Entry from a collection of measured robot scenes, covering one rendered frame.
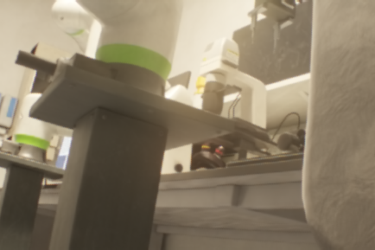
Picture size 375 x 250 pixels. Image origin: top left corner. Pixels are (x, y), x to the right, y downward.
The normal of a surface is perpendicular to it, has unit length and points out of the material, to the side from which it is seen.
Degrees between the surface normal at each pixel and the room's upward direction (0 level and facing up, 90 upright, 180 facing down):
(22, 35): 90
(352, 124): 90
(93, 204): 90
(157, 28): 90
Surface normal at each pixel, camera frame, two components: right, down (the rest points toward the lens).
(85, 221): 0.50, -0.18
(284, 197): -0.80, -0.29
